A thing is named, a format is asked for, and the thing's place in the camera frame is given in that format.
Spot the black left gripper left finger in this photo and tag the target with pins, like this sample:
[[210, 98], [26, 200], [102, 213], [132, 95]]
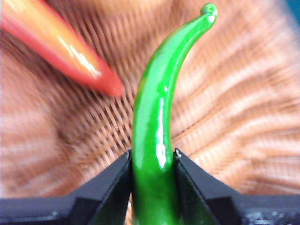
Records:
[[98, 201]]

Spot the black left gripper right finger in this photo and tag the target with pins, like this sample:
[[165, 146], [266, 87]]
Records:
[[211, 206]]

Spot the green pepper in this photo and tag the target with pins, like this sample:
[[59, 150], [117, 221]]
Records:
[[152, 131]]

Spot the brown wicker basket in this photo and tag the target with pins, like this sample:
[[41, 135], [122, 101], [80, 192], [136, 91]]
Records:
[[234, 105]]

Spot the orange carrot with green leaves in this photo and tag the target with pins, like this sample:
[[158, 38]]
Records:
[[58, 42]]

